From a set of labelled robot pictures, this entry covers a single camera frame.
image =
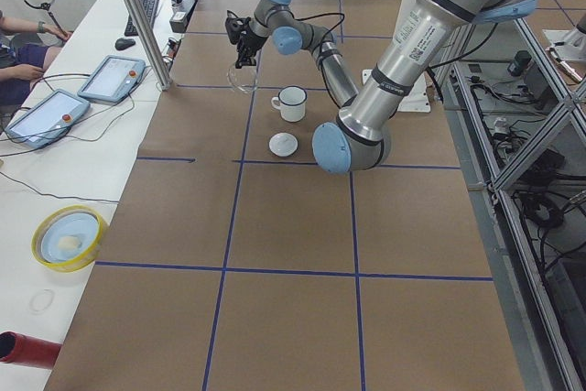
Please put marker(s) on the white enamel mug blue rim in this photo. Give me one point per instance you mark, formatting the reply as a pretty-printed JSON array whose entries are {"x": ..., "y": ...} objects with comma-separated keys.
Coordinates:
[{"x": 291, "y": 103}]

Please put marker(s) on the red cylinder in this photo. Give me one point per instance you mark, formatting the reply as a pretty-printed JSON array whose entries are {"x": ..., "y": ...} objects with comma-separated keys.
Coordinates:
[{"x": 20, "y": 349}]

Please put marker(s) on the aluminium frame post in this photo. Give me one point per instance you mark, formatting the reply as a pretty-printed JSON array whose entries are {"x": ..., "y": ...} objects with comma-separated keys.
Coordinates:
[{"x": 149, "y": 43}]

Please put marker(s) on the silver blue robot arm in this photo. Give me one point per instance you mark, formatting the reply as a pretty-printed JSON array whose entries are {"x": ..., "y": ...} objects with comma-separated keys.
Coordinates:
[{"x": 358, "y": 139}]

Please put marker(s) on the black computer mouse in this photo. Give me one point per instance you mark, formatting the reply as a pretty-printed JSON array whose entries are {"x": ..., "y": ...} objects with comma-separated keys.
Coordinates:
[{"x": 124, "y": 43}]

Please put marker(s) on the clear glass funnel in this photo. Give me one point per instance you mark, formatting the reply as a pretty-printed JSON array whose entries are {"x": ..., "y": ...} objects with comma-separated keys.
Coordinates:
[{"x": 243, "y": 80}]

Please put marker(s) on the near blue teach pendant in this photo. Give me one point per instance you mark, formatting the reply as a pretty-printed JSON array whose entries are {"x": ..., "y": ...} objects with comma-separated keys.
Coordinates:
[{"x": 48, "y": 120}]

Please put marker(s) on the blue teach pendant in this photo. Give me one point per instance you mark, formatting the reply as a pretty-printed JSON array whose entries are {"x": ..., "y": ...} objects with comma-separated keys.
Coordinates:
[
  {"x": 48, "y": 120},
  {"x": 113, "y": 79}
]

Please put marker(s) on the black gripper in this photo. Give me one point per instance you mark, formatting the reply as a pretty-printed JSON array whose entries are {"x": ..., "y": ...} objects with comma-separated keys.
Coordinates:
[{"x": 247, "y": 38}]

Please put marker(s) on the black keyboard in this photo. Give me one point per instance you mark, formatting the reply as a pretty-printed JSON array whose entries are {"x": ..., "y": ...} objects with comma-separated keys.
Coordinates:
[{"x": 150, "y": 8}]

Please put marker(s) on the yellow tape roll with bowl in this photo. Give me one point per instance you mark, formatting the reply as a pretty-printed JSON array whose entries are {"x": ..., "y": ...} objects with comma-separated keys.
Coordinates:
[{"x": 69, "y": 239}]

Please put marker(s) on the aluminium side frame rail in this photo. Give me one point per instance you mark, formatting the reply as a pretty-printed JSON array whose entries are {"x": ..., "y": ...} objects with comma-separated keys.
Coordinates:
[{"x": 519, "y": 95}]

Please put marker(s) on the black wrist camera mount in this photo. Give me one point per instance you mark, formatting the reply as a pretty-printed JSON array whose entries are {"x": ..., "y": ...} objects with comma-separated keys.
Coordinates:
[{"x": 236, "y": 26}]

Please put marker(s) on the far blue teach pendant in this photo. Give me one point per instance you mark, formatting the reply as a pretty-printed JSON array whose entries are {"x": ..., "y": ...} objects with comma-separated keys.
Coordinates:
[{"x": 113, "y": 79}]

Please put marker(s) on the seated person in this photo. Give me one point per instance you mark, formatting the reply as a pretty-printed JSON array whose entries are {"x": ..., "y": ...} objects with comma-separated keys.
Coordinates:
[{"x": 21, "y": 68}]

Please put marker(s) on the white round mug lid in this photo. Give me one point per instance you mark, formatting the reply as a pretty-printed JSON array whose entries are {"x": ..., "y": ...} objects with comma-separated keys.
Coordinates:
[{"x": 283, "y": 144}]

